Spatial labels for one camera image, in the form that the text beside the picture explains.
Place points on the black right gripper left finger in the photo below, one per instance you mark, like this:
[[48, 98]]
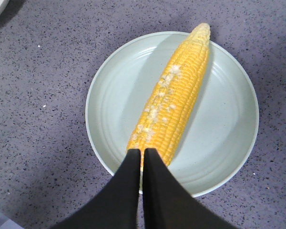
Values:
[[115, 206]]

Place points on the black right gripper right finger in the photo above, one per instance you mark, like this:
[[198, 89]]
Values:
[[167, 205]]

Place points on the white-speckled yellow corn cob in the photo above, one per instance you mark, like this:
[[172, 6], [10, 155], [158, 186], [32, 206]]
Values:
[[167, 111]]

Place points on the light green plate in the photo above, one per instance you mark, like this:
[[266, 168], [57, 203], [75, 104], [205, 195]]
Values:
[[220, 133]]

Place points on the white cabinet drawers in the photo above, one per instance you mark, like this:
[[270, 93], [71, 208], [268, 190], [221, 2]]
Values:
[[7, 223]]

